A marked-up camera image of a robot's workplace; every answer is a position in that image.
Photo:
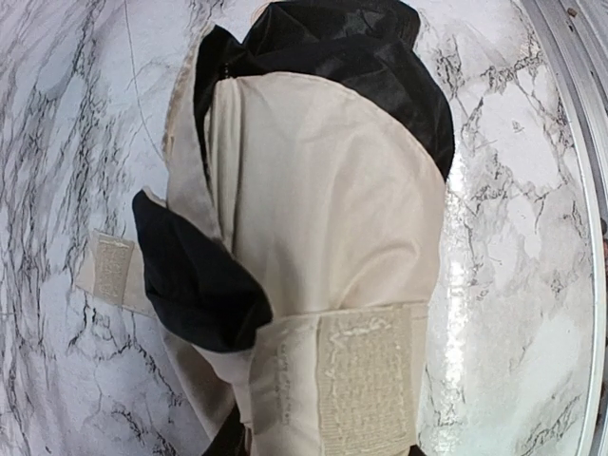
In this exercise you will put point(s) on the beige folding umbrella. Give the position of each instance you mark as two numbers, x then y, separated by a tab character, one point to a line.
291	263

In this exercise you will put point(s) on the aluminium front rail base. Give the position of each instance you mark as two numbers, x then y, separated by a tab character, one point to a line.
573	36

